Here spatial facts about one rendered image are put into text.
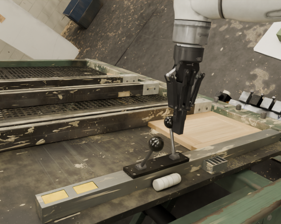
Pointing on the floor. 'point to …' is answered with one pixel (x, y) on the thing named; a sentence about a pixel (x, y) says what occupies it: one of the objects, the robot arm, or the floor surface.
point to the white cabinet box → (28, 33)
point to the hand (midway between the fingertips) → (178, 121)
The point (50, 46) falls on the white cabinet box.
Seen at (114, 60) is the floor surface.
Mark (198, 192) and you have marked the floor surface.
